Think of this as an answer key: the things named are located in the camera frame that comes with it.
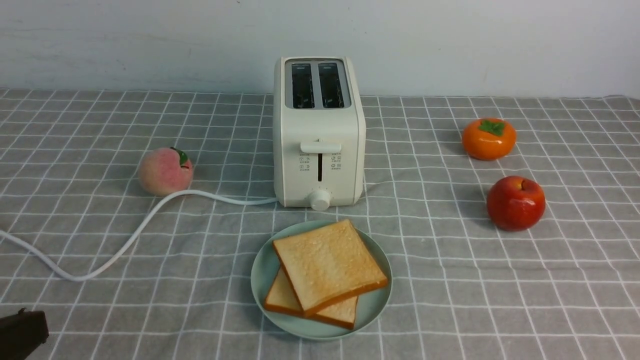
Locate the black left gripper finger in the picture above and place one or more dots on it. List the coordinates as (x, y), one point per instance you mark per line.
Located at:
(22, 333)

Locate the toasted bread slice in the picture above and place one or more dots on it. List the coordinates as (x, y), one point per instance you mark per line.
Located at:
(281, 299)
(328, 265)

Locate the pink peach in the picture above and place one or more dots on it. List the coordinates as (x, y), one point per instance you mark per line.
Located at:
(164, 171)

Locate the light green plate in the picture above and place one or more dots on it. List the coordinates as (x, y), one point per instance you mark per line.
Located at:
(368, 307)

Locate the white two-slot toaster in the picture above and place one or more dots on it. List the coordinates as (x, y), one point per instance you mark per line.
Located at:
(318, 133)

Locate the grey checked tablecloth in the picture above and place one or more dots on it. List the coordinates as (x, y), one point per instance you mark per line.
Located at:
(463, 289)

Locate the orange persimmon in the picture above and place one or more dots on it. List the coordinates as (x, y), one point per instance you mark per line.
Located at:
(488, 139)

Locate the red apple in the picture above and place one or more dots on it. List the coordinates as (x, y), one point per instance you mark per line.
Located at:
(515, 203)

